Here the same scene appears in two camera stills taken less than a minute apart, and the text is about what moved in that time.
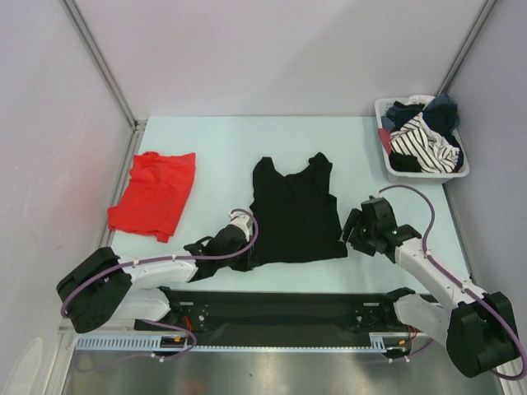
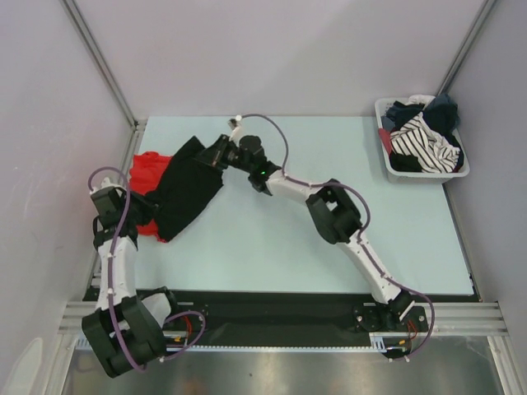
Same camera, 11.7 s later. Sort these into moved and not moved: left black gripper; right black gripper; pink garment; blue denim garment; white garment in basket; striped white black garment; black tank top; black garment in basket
Moved: left black gripper; right black gripper; black tank top
Not moved: white garment in basket; pink garment; black garment in basket; striped white black garment; blue denim garment
